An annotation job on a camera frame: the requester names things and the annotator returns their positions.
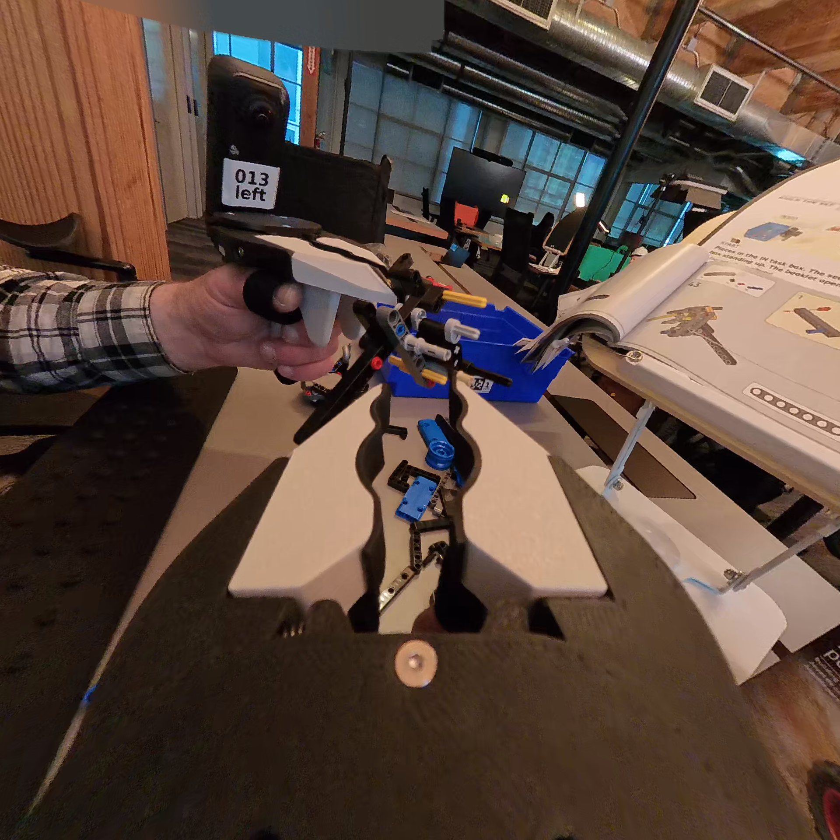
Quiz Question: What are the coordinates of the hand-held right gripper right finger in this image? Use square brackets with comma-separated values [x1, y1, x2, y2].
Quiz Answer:
[433, 379, 609, 632]

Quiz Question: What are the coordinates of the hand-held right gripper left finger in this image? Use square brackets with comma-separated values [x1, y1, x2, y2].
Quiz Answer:
[227, 382, 395, 634]

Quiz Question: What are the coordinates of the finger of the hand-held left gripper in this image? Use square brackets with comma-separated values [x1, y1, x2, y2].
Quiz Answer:
[253, 234, 396, 303]
[317, 236, 389, 265]

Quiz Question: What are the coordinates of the toy brick assembly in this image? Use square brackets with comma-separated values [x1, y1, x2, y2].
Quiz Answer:
[292, 252, 513, 447]

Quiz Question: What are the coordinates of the instruction booklet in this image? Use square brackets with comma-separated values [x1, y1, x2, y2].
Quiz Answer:
[515, 157, 840, 457]

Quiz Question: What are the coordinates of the person's left forearm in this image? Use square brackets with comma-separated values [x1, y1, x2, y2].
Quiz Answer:
[0, 266, 165, 395]

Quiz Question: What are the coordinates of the grey desk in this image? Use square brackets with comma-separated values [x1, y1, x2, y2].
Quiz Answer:
[66, 262, 700, 723]

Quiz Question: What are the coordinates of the person's left hand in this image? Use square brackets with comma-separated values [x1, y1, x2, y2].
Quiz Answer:
[150, 266, 350, 383]

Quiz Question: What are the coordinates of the heap of black blue beams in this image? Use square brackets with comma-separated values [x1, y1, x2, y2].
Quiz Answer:
[381, 416, 476, 611]

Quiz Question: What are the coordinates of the blue flat toy panel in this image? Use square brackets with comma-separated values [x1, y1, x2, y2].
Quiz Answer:
[394, 476, 439, 522]

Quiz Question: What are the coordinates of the blue toy wheel hub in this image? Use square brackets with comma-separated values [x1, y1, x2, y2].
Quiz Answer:
[417, 419, 455, 470]

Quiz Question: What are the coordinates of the white book stand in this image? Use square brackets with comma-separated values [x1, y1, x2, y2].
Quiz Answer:
[577, 328, 840, 686]

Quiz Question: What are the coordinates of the black computer monitor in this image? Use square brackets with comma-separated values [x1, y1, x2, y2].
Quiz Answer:
[445, 147, 527, 221]

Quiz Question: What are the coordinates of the blue storage bin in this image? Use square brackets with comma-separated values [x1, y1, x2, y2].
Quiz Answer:
[377, 303, 575, 404]

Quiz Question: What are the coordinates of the black dotted floor mat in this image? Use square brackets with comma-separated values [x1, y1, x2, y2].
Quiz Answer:
[0, 367, 237, 821]

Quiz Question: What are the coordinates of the black chair armrest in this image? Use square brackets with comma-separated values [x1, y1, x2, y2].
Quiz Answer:
[0, 213, 137, 277]

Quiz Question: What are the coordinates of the black pole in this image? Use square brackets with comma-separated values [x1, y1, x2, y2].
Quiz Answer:
[558, 0, 703, 309]

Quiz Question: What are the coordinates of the white air vent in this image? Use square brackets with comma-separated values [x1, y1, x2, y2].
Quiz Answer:
[694, 62, 756, 122]

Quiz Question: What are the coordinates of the silver air duct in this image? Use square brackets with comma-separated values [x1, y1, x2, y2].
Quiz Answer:
[545, 0, 815, 161]

